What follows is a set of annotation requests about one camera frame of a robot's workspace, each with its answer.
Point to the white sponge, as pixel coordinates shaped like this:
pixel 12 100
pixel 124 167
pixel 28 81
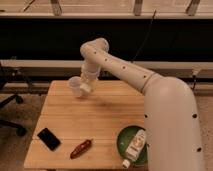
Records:
pixel 85 88

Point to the black smartphone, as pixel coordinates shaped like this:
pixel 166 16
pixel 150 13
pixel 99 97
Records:
pixel 49 139

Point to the green plate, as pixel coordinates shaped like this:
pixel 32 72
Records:
pixel 123 140

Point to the white suction gripper end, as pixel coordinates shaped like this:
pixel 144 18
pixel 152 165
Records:
pixel 88 77

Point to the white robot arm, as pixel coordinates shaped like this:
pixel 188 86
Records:
pixel 172 125

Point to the red brown chili pepper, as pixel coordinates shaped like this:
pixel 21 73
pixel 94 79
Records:
pixel 81 148

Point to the white lotion bottle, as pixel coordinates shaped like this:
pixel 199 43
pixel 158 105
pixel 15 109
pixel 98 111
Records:
pixel 134 148

